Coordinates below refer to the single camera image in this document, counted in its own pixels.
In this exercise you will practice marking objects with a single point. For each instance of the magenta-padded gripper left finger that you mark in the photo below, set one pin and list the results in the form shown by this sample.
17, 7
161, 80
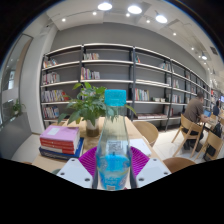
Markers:
73, 170

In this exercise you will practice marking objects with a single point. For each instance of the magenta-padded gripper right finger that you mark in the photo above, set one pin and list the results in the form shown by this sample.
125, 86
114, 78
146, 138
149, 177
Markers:
151, 170

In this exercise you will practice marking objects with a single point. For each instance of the clear bottle with blue cap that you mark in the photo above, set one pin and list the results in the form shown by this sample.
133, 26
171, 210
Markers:
113, 160

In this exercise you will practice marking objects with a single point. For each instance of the dark blue book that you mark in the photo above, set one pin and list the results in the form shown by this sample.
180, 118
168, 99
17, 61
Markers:
60, 155

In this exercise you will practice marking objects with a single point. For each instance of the red book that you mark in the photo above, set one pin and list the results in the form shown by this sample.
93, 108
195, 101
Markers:
60, 146

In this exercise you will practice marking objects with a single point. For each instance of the wooden round-backed chair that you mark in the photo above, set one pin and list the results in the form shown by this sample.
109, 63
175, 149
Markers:
178, 165
146, 131

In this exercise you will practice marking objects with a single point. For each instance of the pink book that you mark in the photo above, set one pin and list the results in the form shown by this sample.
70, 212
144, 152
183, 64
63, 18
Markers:
60, 133

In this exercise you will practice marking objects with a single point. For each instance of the group of wooden slatted chairs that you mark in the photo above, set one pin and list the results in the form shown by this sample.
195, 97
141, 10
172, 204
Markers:
188, 128

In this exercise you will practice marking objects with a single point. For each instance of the green potted plant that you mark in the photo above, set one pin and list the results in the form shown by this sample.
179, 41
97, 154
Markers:
88, 105

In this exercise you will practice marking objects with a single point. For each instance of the person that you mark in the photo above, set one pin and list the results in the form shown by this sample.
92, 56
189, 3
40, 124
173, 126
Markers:
216, 108
193, 111

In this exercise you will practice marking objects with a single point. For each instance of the small green plant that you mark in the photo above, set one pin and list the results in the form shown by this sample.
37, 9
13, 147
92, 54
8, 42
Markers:
16, 107

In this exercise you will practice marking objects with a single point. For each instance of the grey bookshelf unit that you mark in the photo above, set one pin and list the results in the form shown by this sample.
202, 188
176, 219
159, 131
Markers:
106, 61

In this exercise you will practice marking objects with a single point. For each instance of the group of ceiling lights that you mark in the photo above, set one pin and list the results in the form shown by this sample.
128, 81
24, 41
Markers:
105, 6

